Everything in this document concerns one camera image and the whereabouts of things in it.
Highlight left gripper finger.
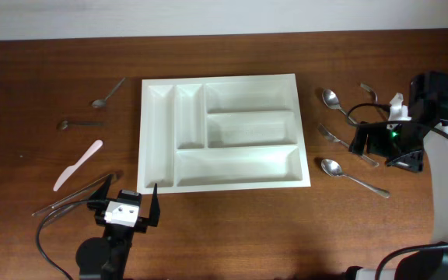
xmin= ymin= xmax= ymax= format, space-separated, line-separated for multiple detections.
xmin=149 ymin=184 xmax=160 ymax=227
xmin=87 ymin=174 xmax=113 ymax=210

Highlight steel tablespoon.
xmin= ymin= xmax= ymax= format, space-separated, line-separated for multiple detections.
xmin=322 ymin=89 xmax=348 ymax=117
xmin=320 ymin=159 xmax=390 ymax=198

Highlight steel fork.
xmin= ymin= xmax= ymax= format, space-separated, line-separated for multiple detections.
xmin=359 ymin=82 xmax=387 ymax=121
xmin=317 ymin=124 xmax=380 ymax=167

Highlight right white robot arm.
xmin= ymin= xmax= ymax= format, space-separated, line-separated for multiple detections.
xmin=343 ymin=72 xmax=448 ymax=279

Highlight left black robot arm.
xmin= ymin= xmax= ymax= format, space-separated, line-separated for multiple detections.
xmin=75 ymin=175 xmax=161 ymax=280

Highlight long steel tongs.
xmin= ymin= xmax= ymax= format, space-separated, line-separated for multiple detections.
xmin=31 ymin=171 xmax=123 ymax=217

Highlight pink plastic knife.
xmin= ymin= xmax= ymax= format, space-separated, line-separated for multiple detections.
xmin=53 ymin=139 xmax=103 ymax=191

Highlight small dark teaspoon lower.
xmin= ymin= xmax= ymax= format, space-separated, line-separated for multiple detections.
xmin=57 ymin=120 xmax=103 ymax=131

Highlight small steel teaspoon upper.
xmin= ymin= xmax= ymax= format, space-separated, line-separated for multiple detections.
xmin=91 ymin=77 xmax=127 ymax=108

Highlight white plastic cutlery tray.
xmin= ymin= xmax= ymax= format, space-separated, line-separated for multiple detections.
xmin=137 ymin=74 xmax=311 ymax=194

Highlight left black camera cable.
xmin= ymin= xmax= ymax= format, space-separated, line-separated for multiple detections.
xmin=34 ymin=198 xmax=107 ymax=280

